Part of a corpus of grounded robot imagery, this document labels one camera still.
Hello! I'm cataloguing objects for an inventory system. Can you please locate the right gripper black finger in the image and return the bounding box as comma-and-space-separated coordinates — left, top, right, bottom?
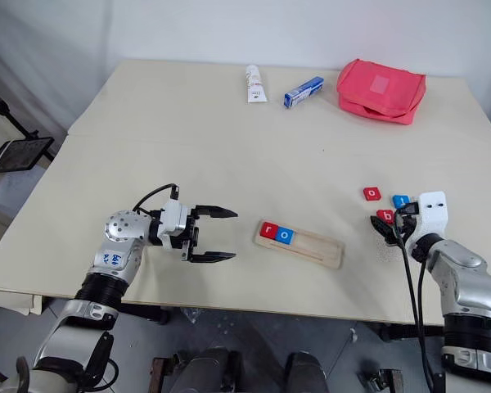
370, 215, 395, 246

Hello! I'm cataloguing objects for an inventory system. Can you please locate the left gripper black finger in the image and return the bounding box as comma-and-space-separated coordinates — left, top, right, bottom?
187, 251, 237, 264
194, 204, 238, 222

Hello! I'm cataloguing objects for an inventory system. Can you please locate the dark grey rounded shape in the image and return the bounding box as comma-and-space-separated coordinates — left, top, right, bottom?
285, 351, 329, 393

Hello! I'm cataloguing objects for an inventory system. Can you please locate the dark brown bracket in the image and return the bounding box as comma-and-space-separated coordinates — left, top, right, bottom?
150, 355, 169, 393
362, 367, 404, 393

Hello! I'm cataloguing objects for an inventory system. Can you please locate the black tablet screen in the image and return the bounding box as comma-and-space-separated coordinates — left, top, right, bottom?
0, 137, 55, 175

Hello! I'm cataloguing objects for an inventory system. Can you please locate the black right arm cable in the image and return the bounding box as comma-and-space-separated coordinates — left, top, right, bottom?
392, 212, 437, 393

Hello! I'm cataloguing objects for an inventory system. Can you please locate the blue and white carton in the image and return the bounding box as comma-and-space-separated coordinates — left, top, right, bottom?
284, 76, 326, 109

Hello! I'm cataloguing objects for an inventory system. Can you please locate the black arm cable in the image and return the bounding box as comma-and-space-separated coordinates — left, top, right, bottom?
132, 183, 181, 214
392, 212, 437, 393

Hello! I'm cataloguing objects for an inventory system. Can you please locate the wooden letter tray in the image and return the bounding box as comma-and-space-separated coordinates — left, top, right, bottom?
253, 219, 347, 270

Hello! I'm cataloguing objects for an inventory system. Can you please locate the silver robot body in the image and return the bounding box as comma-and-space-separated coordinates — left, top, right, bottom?
0, 355, 119, 393

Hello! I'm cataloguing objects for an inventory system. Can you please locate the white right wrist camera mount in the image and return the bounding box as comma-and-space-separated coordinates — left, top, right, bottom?
404, 190, 449, 251

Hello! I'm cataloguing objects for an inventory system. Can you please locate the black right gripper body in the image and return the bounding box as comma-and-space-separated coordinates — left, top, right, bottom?
388, 202, 421, 246

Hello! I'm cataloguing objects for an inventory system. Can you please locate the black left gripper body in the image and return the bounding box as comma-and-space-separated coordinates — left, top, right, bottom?
178, 206, 201, 263

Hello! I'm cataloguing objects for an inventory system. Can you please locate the white squeeze tube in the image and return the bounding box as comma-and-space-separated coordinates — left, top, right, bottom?
244, 64, 268, 104

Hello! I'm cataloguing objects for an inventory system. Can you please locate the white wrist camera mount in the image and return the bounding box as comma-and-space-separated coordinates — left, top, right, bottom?
404, 190, 449, 251
157, 199, 189, 250

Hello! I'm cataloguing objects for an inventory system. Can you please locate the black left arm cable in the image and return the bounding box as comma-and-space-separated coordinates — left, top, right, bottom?
132, 183, 181, 214

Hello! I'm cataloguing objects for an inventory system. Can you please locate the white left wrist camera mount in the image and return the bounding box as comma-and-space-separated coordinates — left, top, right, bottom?
157, 199, 189, 250

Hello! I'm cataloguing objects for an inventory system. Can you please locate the red fabric pouch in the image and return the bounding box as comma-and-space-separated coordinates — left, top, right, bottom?
336, 58, 427, 125

